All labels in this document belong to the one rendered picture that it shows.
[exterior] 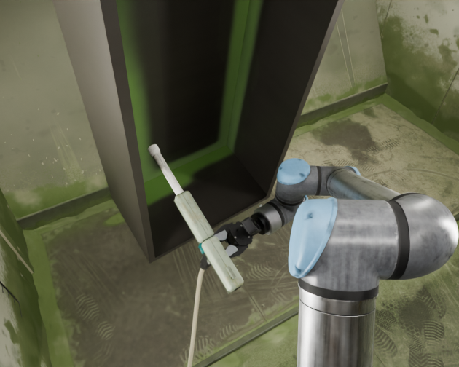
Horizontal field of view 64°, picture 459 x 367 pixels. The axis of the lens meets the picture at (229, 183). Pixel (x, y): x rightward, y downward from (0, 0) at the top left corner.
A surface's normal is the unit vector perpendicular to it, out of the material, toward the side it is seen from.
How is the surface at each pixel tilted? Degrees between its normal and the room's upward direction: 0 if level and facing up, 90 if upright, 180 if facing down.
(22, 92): 57
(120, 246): 0
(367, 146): 0
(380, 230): 23
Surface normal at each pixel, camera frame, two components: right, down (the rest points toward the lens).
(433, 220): 0.37, -0.54
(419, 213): 0.19, -0.69
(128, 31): 0.56, 0.72
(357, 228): -0.03, -0.35
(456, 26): -0.88, 0.36
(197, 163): 0.11, -0.55
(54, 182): 0.40, 0.16
